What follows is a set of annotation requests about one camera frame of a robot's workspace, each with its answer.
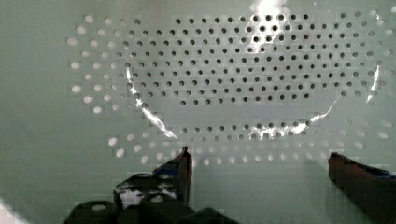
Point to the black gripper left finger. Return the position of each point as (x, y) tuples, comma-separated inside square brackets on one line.
[(173, 178)]

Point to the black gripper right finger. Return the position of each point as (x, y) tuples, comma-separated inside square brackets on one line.
[(372, 189)]

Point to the green oval plastic strainer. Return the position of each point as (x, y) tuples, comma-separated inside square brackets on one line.
[(260, 92)]

